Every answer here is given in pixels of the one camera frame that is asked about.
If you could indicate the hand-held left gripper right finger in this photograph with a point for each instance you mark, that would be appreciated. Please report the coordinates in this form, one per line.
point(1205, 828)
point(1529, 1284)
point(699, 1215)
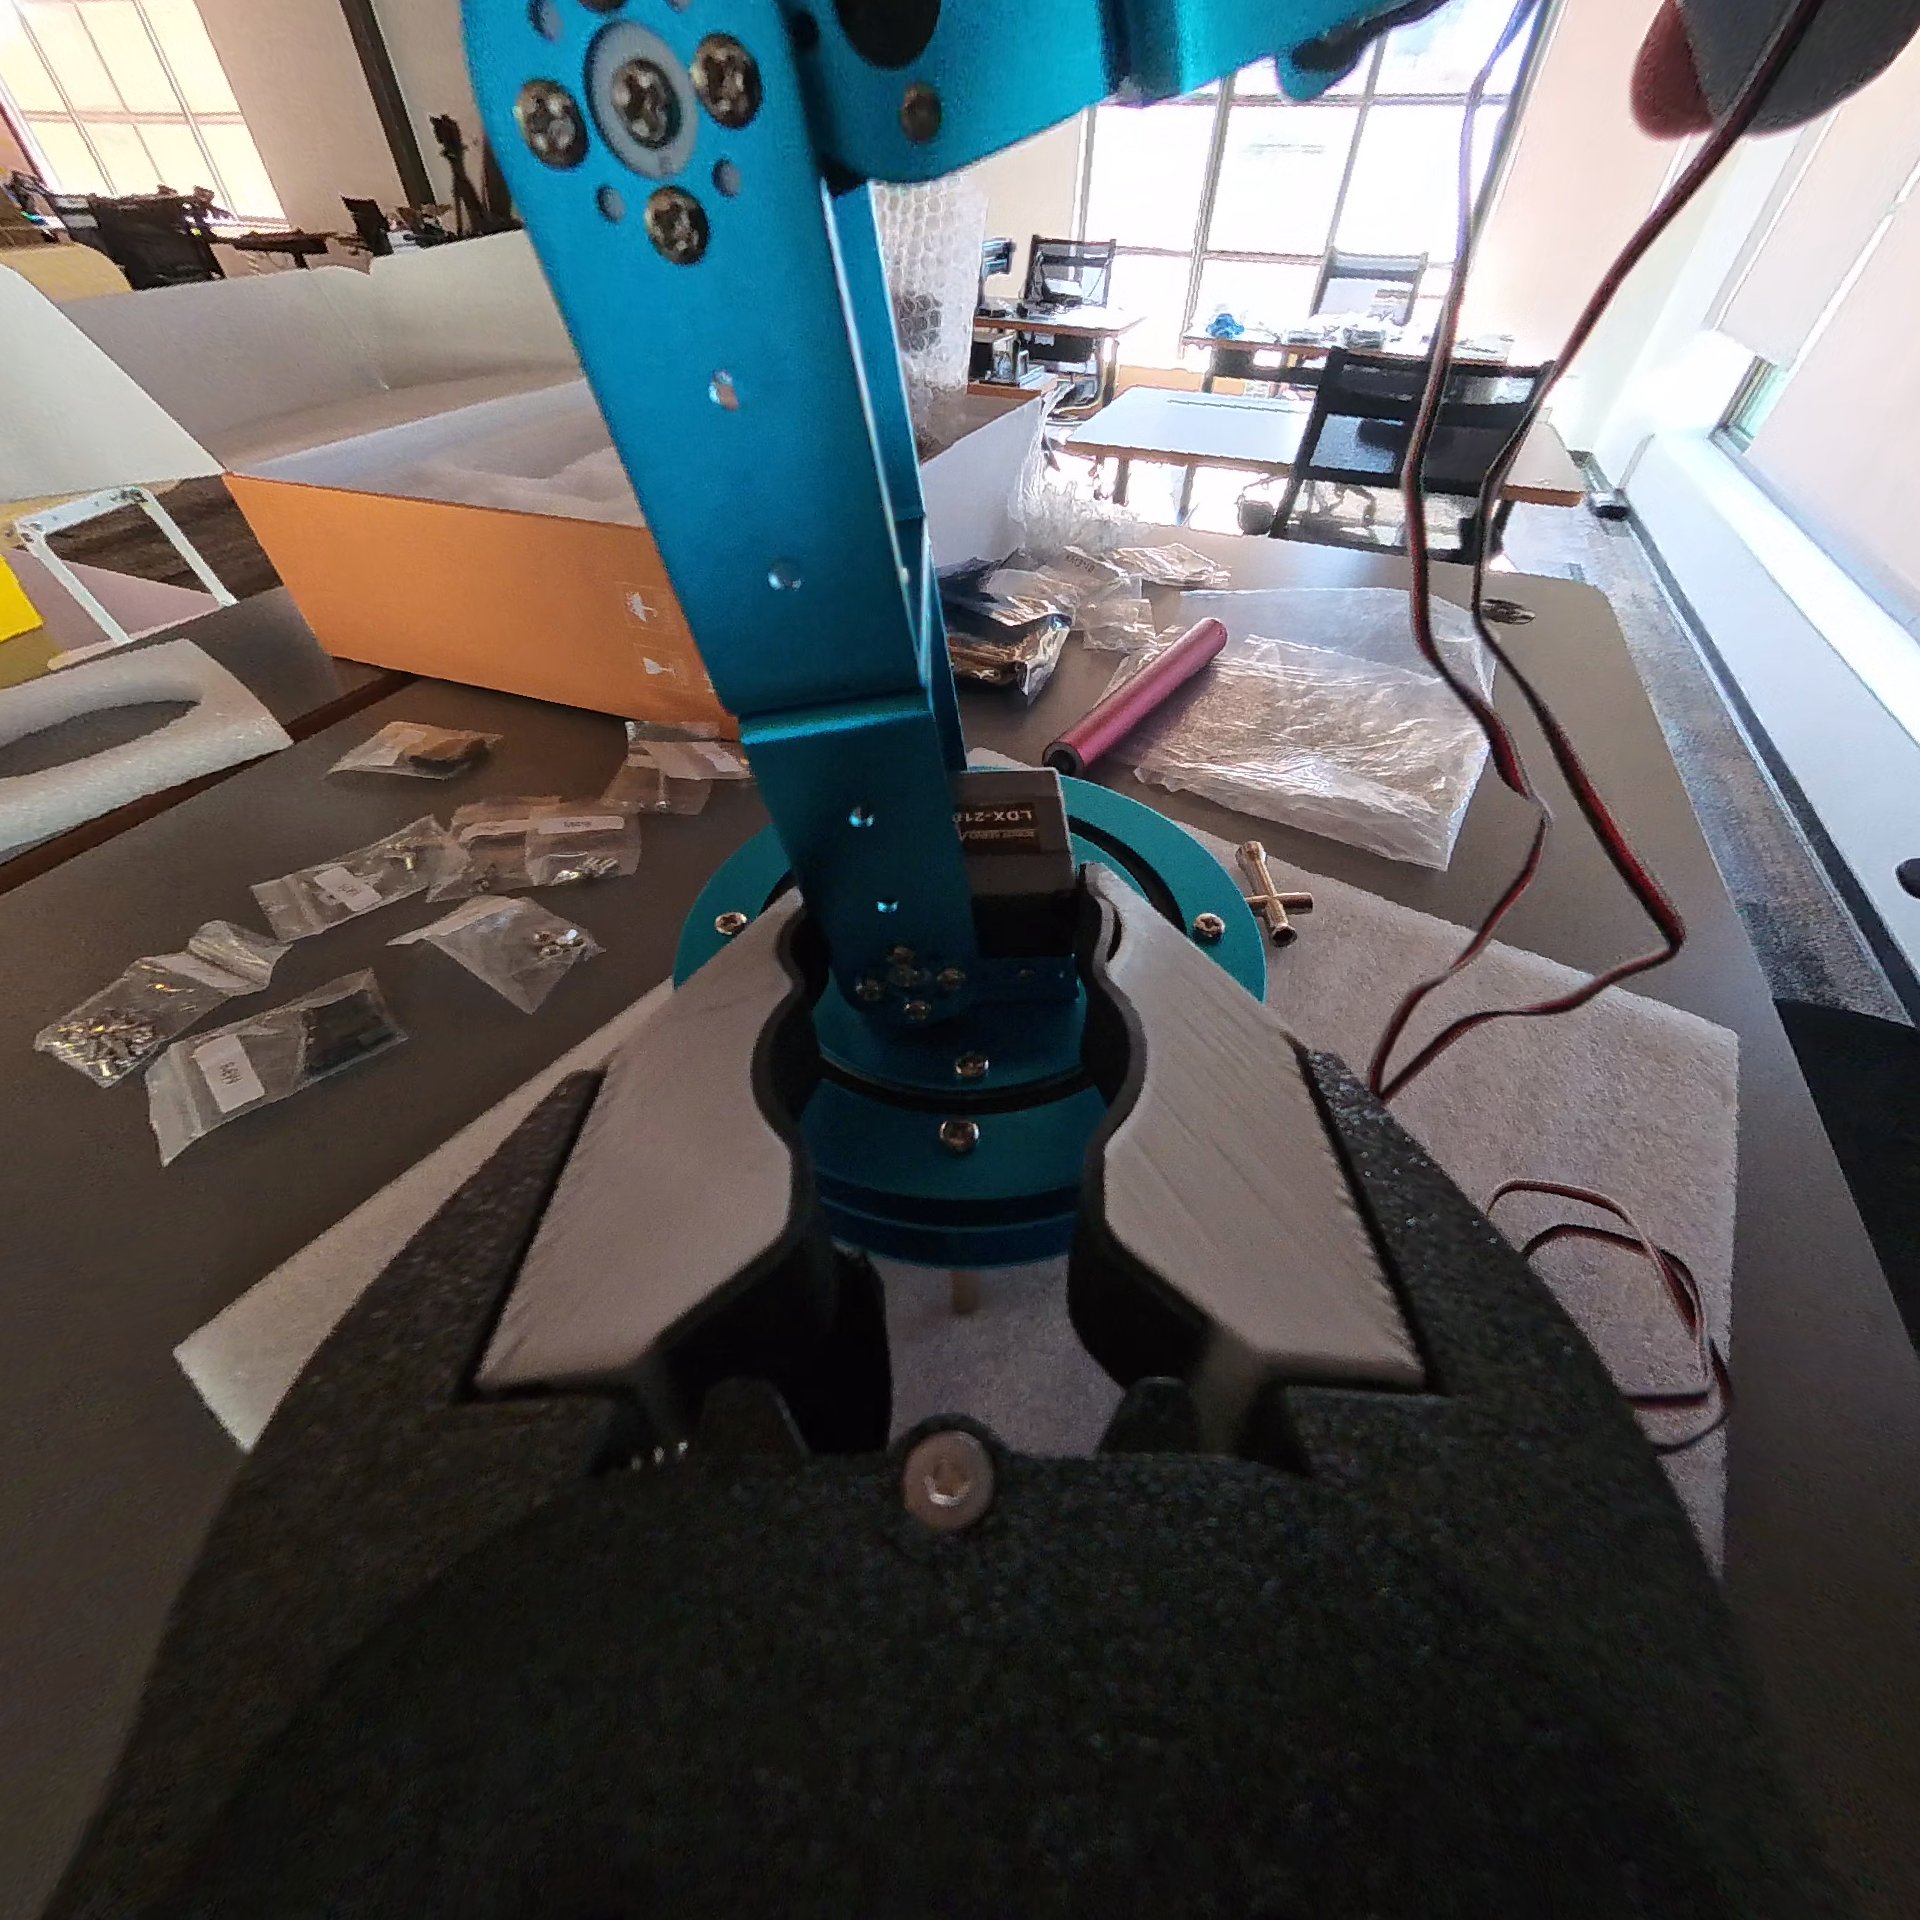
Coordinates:
point(1244, 1200)

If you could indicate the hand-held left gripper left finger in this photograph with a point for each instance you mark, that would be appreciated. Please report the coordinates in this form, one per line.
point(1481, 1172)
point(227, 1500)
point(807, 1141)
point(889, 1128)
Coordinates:
point(645, 1200)

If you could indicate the red electric screwdriver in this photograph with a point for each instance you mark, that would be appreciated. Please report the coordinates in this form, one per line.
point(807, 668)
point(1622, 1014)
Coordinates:
point(1141, 692)

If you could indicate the blue toy robot arm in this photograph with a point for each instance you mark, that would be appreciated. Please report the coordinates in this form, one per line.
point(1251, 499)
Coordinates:
point(750, 452)

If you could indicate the white foam sheet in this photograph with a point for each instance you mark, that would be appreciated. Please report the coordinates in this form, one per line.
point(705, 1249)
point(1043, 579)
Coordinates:
point(1500, 1049)

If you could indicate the metal cross wrench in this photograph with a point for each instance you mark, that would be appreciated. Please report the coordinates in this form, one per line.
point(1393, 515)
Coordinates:
point(1271, 902)

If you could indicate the group of small parts bags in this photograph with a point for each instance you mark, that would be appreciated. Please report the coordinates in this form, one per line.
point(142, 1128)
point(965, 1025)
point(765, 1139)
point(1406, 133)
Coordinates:
point(301, 902)

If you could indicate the large clear plastic bag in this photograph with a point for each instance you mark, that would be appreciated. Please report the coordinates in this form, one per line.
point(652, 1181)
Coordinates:
point(1319, 734)

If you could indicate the large grid window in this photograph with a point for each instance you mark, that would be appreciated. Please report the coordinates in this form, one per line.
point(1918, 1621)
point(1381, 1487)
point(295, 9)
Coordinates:
point(1289, 181)
point(119, 105)

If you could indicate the black office chair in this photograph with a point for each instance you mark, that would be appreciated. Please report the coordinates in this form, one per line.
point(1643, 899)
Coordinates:
point(1411, 435)
point(159, 241)

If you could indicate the silver antistatic bag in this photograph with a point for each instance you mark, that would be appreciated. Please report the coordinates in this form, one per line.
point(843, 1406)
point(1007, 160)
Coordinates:
point(1005, 646)

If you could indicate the dark green office chair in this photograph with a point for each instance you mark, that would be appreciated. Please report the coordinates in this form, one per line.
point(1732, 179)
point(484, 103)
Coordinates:
point(1861, 1200)

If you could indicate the orange white cardboard box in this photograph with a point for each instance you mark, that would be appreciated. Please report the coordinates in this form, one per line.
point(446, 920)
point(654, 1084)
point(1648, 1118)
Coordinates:
point(451, 585)

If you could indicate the light wooden table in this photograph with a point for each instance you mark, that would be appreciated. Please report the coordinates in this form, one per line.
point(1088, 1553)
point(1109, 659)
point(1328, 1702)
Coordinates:
point(1200, 428)

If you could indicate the bubble wrap roll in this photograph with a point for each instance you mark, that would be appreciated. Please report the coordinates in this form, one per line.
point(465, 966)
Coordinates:
point(931, 300)

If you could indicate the black tripod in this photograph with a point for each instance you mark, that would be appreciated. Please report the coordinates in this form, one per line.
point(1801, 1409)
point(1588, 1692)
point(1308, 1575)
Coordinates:
point(455, 172)

